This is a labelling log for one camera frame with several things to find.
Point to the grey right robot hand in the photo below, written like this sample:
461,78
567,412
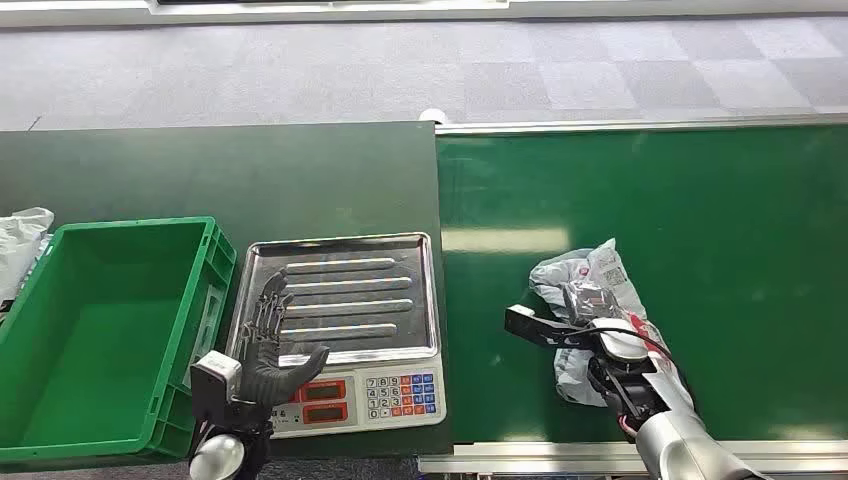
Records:
590,303

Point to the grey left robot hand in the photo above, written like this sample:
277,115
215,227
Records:
262,378

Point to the grey courier bag package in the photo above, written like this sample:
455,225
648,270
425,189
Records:
599,265

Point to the green conveyor belt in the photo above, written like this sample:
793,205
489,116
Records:
729,232

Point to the white conveyor roller end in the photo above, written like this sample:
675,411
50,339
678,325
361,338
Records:
434,115

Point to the white scale with steel tray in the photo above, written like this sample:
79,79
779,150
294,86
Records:
358,298

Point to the green plastic crate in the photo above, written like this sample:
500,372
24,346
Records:
99,331

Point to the white plastic bag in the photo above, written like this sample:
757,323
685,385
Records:
20,245

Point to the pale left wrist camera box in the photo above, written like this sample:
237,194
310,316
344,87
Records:
213,378

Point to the silver conveyor side rail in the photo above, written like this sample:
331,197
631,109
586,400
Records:
530,457
629,124

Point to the white wall ledge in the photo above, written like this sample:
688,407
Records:
331,12

